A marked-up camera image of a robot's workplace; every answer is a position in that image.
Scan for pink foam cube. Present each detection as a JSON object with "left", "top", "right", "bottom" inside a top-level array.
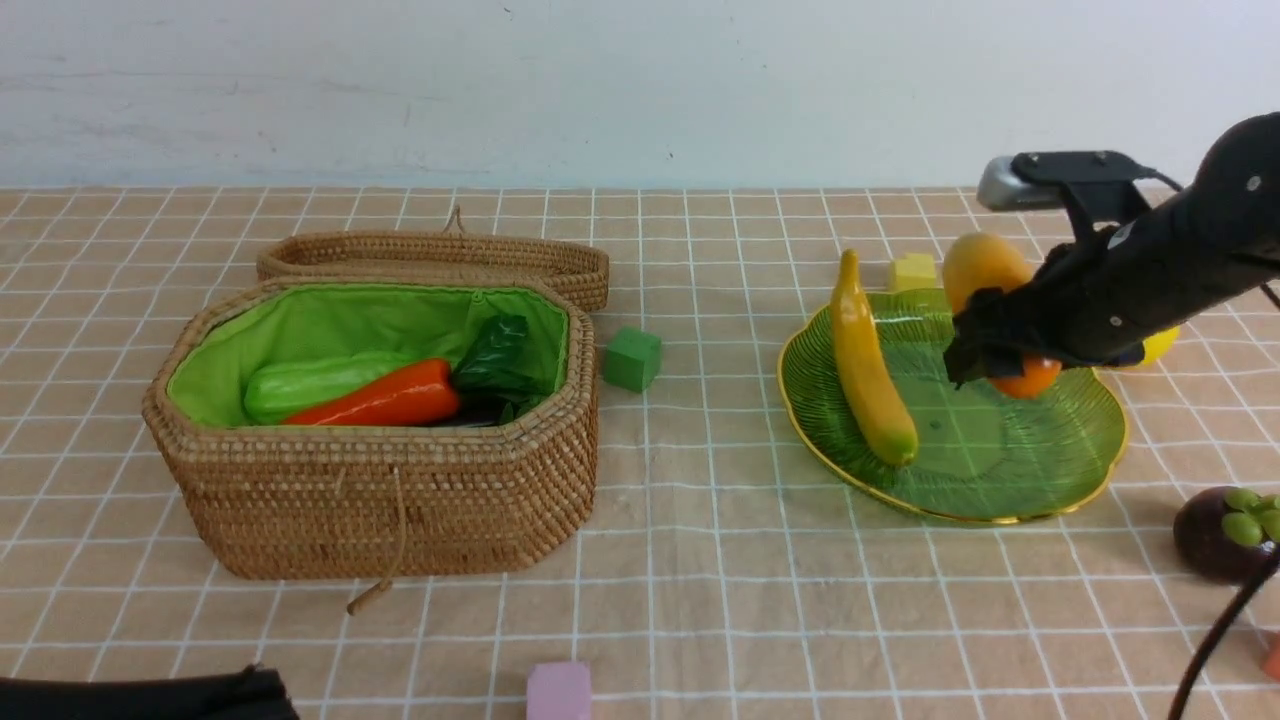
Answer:
[{"left": 525, "top": 661, "right": 593, "bottom": 720}]

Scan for woven wicker basket lid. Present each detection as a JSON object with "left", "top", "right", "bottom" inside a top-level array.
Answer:
[{"left": 256, "top": 208, "right": 611, "bottom": 313}]

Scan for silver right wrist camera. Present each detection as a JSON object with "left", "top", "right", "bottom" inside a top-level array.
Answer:
[{"left": 975, "top": 155, "right": 1062, "bottom": 213}]

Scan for green toy cucumber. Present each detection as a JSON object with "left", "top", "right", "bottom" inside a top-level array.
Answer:
[{"left": 243, "top": 351, "right": 413, "bottom": 425}]

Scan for orange toy carrot green leaves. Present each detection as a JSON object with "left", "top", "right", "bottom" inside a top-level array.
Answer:
[{"left": 283, "top": 316, "right": 547, "bottom": 428}]

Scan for yellow toy lemon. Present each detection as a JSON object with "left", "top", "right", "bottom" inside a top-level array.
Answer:
[{"left": 1123, "top": 325, "right": 1181, "bottom": 366}]

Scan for dark purple toy mangosteen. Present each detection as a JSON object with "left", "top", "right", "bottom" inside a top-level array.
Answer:
[{"left": 1172, "top": 486, "right": 1279, "bottom": 585}]

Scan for checkered beige tablecloth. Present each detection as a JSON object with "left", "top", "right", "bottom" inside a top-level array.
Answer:
[{"left": 1, "top": 187, "right": 1277, "bottom": 719}]

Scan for yellow foam cube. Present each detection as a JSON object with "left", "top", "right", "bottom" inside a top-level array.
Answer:
[{"left": 888, "top": 252, "right": 940, "bottom": 293}]

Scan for green foam cube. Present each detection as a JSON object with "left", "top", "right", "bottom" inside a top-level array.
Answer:
[{"left": 602, "top": 325, "right": 663, "bottom": 395}]

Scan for green glass leaf plate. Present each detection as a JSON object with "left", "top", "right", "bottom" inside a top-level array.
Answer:
[{"left": 776, "top": 290, "right": 1129, "bottom": 525}]

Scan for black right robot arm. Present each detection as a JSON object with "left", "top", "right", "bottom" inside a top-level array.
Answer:
[{"left": 943, "top": 113, "right": 1279, "bottom": 386}]

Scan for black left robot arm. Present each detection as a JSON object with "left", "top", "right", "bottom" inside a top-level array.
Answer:
[{"left": 1, "top": 664, "right": 300, "bottom": 719}]

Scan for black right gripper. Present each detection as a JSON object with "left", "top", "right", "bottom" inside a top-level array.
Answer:
[{"left": 943, "top": 150, "right": 1277, "bottom": 389}]

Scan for orange foam cube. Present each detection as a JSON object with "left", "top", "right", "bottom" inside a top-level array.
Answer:
[{"left": 1260, "top": 632, "right": 1280, "bottom": 683}]

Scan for yellow toy banana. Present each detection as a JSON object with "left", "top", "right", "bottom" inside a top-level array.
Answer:
[{"left": 828, "top": 250, "right": 920, "bottom": 468}]

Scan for orange yellow toy mango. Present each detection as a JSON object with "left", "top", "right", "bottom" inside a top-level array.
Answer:
[{"left": 941, "top": 232, "right": 1047, "bottom": 398}]

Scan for woven wicker basket green lining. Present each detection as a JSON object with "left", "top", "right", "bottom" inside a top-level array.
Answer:
[{"left": 143, "top": 275, "right": 600, "bottom": 582}]

